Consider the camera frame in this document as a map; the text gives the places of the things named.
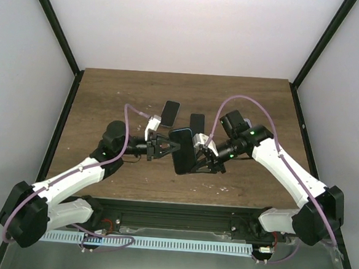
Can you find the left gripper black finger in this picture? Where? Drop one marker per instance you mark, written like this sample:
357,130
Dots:
165,151
163,141

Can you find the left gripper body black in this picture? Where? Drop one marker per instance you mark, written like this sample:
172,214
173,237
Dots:
151,143

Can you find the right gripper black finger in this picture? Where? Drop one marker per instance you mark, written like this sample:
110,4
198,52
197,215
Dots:
201,168
202,156

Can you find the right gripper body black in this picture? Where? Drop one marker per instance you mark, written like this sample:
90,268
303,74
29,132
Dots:
215,163

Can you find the black phone front table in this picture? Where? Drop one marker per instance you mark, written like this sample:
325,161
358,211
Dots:
184,159

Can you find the black phone table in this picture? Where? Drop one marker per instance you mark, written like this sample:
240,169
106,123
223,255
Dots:
169,113
184,159

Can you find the phone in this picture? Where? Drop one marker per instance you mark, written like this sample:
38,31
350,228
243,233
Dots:
197,123

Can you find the lilac phone case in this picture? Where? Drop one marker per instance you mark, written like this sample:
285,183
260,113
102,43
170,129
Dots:
248,122

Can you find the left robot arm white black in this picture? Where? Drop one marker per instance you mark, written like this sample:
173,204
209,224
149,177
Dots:
31,210

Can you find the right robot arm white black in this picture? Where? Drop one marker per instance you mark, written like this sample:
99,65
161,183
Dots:
320,209

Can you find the black phone rear table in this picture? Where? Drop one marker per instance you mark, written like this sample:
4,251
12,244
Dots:
169,113

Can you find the metal sheet front panel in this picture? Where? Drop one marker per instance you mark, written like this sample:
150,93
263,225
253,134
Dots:
44,255

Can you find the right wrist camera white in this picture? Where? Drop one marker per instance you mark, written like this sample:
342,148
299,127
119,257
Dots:
202,141

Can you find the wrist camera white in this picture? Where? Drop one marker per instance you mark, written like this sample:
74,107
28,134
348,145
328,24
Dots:
152,125
202,141

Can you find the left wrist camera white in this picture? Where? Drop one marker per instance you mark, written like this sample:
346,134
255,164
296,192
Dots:
152,125

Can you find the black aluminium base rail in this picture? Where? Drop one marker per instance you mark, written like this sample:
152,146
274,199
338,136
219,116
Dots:
253,225

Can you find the light blue slotted cable duct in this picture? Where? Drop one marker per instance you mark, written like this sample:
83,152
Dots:
142,242

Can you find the left black frame post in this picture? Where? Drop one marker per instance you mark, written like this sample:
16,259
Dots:
59,34

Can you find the black frame post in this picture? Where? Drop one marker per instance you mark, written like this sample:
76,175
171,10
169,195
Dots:
324,40
59,34

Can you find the right black frame post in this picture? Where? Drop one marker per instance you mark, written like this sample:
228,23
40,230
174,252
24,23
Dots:
324,40

